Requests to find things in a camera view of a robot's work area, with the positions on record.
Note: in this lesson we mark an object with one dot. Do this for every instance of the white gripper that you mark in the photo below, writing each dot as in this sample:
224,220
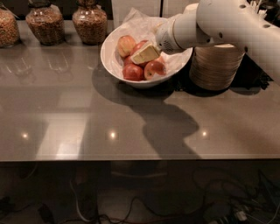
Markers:
164,36

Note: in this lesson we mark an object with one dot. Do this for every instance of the large red apple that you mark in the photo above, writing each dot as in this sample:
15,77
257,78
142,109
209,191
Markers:
137,47

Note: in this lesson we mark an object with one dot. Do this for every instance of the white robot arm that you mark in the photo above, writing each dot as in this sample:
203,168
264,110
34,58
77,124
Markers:
216,22

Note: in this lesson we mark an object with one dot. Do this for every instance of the orange apple right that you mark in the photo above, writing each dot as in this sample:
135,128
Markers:
160,59

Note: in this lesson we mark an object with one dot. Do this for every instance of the red-yellow apple front right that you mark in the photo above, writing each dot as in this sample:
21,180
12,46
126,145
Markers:
154,68

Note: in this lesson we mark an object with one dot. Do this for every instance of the small red hidden apple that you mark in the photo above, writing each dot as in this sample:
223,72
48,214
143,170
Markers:
127,61

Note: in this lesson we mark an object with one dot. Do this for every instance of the yellowish apple back left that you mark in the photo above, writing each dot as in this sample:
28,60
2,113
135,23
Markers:
125,45

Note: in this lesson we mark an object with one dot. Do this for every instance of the red apple front left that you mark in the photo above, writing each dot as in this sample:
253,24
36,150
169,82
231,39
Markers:
133,72

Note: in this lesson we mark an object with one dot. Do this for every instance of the white paper bowl liner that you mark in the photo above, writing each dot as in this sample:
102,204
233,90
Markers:
140,27

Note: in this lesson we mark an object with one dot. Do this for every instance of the white ceramic bowl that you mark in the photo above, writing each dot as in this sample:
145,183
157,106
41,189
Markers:
110,55

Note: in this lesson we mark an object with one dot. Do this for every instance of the upturned paper bowl back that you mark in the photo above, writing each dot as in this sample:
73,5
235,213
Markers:
190,8

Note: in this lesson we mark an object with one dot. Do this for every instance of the stack of paper plates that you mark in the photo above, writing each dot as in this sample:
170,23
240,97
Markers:
213,68

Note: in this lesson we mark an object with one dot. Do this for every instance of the right glass snack jar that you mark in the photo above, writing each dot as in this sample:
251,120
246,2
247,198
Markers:
90,22

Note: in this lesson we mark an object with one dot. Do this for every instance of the glass snack jar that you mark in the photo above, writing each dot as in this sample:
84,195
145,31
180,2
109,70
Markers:
46,22
90,22
9,32

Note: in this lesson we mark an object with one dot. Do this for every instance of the middle glass snack jar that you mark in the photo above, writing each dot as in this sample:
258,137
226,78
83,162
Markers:
46,22

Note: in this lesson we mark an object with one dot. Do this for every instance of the left glass snack jar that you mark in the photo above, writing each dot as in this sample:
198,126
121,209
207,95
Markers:
9,32

